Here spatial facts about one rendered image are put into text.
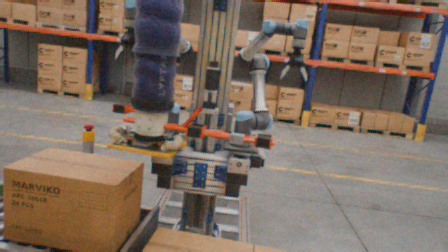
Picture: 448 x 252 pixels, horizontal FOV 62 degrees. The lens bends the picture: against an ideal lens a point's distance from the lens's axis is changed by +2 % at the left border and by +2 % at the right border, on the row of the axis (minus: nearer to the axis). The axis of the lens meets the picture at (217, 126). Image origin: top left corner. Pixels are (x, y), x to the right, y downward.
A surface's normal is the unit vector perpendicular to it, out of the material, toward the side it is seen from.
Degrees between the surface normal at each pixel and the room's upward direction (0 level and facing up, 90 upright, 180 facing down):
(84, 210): 90
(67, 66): 88
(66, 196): 90
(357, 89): 90
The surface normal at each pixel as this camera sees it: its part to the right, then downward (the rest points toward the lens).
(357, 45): -0.07, 0.18
